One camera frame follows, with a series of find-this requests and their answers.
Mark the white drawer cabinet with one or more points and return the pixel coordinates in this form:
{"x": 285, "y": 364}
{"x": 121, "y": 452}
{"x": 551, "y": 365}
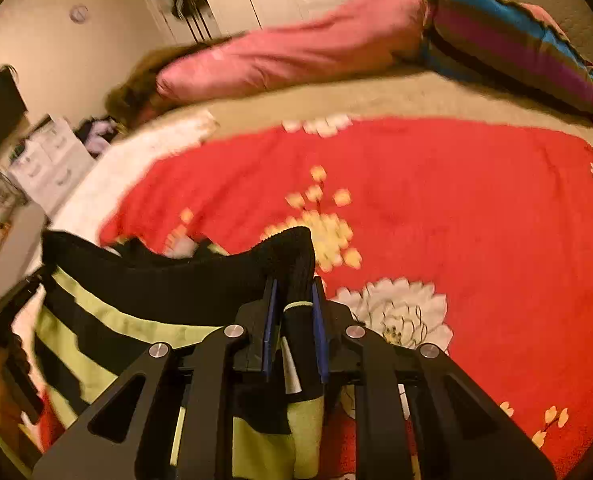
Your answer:
{"x": 49, "y": 160}

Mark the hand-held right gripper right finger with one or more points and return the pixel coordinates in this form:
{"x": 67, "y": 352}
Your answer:
{"x": 319, "y": 330}

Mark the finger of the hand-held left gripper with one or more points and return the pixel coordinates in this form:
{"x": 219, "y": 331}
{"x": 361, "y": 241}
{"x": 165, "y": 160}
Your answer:
{"x": 24, "y": 290}

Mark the red floral blanket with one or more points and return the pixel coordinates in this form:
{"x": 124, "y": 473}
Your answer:
{"x": 451, "y": 220}

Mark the pile of clothes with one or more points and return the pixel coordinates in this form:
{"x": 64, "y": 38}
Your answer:
{"x": 99, "y": 132}

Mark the colourful striped pillow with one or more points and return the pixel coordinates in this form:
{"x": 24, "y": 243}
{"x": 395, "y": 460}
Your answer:
{"x": 506, "y": 40}

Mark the green black striped frog sweater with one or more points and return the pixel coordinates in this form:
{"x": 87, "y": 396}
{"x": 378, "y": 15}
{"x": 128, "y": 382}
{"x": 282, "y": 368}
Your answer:
{"x": 141, "y": 285}

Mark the brown fur-trimmed garment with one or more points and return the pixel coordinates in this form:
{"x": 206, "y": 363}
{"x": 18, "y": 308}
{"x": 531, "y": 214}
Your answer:
{"x": 141, "y": 85}

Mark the round wall clock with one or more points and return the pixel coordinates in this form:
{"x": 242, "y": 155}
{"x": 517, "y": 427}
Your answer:
{"x": 80, "y": 13}

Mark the grey quilted headboard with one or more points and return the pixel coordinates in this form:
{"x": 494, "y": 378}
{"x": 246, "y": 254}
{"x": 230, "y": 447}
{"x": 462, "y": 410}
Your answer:
{"x": 556, "y": 0}

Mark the beige bed sheet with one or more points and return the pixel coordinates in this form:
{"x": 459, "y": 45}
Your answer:
{"x": 376, "y": 97}

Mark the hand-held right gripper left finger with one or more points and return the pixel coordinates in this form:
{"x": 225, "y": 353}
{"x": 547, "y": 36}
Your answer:
{"x": 271, "y": 325}

